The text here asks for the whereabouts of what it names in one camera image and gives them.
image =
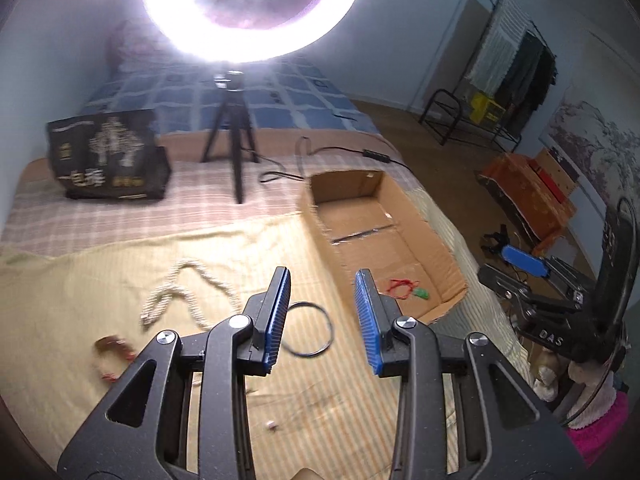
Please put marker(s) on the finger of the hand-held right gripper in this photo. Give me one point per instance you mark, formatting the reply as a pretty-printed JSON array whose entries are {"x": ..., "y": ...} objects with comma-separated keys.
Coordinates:
[
  {"x": 500, "y": 282},
  {"x": 525, "y": 261}
]

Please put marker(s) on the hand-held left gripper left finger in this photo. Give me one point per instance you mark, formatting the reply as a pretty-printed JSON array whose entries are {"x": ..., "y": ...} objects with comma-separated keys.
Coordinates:
[{"x": 277, "y": 310}]

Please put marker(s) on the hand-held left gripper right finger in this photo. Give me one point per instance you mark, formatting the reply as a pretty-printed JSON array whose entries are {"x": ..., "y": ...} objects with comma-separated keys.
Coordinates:
[{"x": 367, "y": 320}]

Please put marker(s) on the black bangle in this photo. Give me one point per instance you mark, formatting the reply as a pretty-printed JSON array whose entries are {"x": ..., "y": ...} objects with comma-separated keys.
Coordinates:
[{"x": 330, "y": 327}]

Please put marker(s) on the cardboard box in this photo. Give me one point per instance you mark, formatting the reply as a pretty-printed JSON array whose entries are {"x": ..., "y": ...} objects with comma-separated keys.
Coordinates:
[{"x": 360, "y": 240}]

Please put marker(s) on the person's right forearm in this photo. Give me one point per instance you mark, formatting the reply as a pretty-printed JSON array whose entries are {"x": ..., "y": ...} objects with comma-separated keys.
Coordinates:
[{"x": 600, "y": 430}]

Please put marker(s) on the black gadget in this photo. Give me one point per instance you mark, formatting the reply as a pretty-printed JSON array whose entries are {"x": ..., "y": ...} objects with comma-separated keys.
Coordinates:
[{"x": 497, "y": 240}]

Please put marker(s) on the orange cloth covered chest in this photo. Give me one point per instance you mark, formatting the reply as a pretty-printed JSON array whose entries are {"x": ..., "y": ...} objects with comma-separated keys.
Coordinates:
[{"x": 520, "y": 190}]

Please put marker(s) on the red flat box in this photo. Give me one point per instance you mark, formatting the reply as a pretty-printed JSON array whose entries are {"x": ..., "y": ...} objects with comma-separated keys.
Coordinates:
[{"x": 552, "y": 182}]

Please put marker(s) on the black tripod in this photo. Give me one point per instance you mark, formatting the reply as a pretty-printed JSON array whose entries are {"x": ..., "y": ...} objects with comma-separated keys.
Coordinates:
[{"x": 239, "y": 160}]

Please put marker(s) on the plaid bedsheet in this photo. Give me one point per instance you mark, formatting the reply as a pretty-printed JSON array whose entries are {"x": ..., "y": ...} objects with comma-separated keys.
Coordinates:
[{"x": 150, "y": 220}]

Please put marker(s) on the yellow box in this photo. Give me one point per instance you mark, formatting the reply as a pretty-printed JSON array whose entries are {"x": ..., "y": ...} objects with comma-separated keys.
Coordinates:
[{"x": 486, "y": 107}]

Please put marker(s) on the black clothes rack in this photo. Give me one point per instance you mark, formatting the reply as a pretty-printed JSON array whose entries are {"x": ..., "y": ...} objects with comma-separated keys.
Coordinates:
[{"x": 440, "y": 110}]

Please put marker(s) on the dark hanging clothes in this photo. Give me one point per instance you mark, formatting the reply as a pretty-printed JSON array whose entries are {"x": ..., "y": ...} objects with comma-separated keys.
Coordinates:
[{"x": 530, "y": 75}]

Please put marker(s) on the yellow striped blanket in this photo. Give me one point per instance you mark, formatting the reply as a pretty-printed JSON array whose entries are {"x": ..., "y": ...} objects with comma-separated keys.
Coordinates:
[{"x": 75, "y": 300}]

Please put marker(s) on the blue checked quilt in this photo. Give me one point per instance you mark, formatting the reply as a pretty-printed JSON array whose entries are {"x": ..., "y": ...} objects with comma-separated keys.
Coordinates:
[{"x": 280, "y": 105}]

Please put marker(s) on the brown leaning board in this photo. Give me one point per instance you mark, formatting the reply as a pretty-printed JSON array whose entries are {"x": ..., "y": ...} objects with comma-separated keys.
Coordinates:
[{"x": 450, "y": 60}]

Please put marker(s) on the white striped towel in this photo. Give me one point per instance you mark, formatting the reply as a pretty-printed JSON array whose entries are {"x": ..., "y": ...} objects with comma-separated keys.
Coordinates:
[{"x": 495, "y": 45}]

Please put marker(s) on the black printed gift bag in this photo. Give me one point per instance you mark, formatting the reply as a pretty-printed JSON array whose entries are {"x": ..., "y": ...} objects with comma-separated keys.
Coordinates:
[{"x": 100, "y": 150}]

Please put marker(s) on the floral pillow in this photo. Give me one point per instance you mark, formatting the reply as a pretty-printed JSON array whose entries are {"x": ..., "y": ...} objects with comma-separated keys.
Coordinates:
[{"x": 130, "y": 45}]

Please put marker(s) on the wall poster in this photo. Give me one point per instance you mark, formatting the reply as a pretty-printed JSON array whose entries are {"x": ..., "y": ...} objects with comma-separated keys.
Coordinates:
[{"x": 600, "y": 135}]

